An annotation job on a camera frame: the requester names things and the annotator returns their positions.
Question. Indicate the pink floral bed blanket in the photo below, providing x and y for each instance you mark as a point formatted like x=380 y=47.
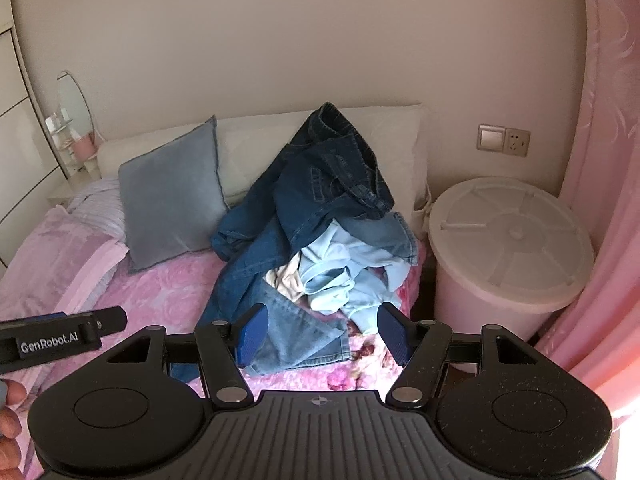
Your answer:
x=174 y=294

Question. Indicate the white wardrobe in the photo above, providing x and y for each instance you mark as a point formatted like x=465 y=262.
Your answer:
x=29 y=170

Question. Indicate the pink curtain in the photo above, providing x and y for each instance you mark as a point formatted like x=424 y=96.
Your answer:
x=596 y=338

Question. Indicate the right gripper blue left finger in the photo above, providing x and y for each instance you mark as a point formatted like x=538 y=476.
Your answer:
x=249 y=334

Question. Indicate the pink folded quilt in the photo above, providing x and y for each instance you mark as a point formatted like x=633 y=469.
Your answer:
x=63 y=266

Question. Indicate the gold wall switch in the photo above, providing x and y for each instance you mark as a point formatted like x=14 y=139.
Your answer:
x=490 y=138

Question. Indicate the cream white garment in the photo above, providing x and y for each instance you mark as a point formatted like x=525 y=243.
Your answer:
x=286 y=281

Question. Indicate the light blue shirt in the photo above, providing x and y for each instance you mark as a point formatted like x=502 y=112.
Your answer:
x=356 y=265

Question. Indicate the oval vanity mirror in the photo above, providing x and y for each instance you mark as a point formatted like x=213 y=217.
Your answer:
x=73 y=105

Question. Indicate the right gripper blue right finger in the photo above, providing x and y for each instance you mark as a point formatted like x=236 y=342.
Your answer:
x=396 y=331

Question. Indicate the person's left hand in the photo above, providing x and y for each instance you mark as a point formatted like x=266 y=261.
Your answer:
x=10 y=453

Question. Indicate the pink cup on shelf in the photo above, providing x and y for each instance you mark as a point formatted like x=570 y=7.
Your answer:
x=84 y=148

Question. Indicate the grey blue square cushion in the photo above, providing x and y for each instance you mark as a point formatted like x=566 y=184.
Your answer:
x=172 y=198

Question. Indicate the light blue denim jeans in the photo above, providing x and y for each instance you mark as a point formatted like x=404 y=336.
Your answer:
x=297 y=336

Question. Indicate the gold wall power socket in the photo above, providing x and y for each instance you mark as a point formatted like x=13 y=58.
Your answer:
x=516 y=142

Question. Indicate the pink bin with white lid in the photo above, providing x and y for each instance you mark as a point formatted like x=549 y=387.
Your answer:
x=506 y=253

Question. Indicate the cream white headboard pillow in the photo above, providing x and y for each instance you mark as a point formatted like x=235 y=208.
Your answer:
x=248 y=145

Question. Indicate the dark blue denim jeans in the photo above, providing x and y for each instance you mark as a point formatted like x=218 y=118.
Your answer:
x=327 y=171

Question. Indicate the lilac striped pillow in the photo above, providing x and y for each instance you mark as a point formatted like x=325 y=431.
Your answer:
x=98 y=204

